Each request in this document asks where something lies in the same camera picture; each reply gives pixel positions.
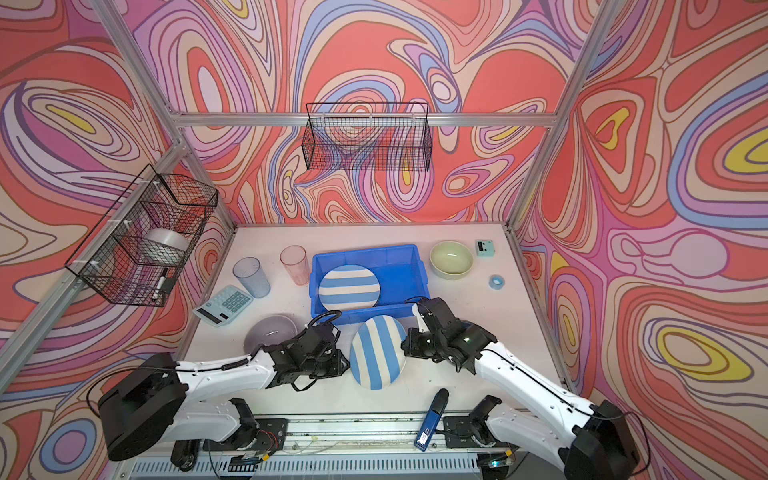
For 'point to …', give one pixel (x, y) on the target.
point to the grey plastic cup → (249, 273)
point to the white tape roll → (169, 237)
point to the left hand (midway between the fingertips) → (353, 366)
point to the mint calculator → (223, 306)
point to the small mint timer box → (485, 248)
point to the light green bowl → (451, 260)
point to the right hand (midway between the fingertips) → (405, 352)
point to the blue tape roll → (496, 282)
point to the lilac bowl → (269, 330)
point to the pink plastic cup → (295, 260)
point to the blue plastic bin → (400, 271)
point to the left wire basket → (143, 242)
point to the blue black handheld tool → (431, 418)
